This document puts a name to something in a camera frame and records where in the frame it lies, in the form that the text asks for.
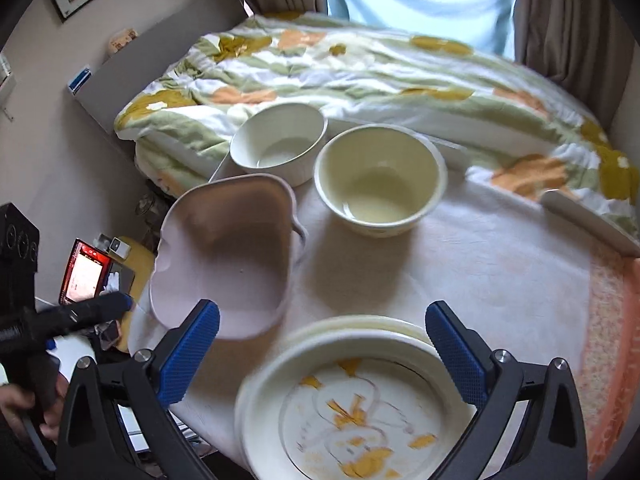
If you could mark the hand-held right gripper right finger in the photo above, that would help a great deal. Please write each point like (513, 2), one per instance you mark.
(457, 355)

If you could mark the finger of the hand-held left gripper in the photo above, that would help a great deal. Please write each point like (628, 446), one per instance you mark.
(80, 315)

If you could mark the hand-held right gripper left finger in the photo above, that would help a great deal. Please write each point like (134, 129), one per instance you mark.
(192, 355)

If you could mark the patterned white bowl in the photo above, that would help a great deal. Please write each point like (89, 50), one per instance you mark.
(350, 410)

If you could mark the person's left hand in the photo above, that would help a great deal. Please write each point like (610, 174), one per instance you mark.
(52, 420)

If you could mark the phone with red screen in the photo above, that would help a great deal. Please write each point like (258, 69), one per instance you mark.
(82, 275)

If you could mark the small white charger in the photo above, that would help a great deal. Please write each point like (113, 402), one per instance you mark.
(120, 247)

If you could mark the yellow round stool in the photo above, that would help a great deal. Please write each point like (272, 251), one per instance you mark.
(142, 265)

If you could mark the white tablecloth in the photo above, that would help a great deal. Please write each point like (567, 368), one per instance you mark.
(500, 285)

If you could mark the pink square bowl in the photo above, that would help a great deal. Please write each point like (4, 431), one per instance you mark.
(225, 260)

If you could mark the cream plate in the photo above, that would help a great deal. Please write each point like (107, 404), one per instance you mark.
(360, 324)

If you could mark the glass jar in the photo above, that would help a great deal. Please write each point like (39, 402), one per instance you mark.
(150, 206)

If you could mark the orange patterned cloth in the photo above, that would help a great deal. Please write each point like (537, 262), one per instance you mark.
(615, 335)

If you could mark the pale bed sheet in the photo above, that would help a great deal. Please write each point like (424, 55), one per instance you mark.
(165, 170)

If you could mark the white plate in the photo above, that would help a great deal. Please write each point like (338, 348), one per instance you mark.
(590, 220)

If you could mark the blue and white box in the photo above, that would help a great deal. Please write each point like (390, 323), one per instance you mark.
(80, 79)

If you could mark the cream bowl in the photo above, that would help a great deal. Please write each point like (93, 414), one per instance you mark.
(380, 170)

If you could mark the grey bed headboard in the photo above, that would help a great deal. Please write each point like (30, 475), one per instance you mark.
(150, 60)

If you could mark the small plush toy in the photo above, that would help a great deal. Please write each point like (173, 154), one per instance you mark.
(122, 41)

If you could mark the floral blanket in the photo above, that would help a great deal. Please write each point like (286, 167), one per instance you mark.
(400, 75)

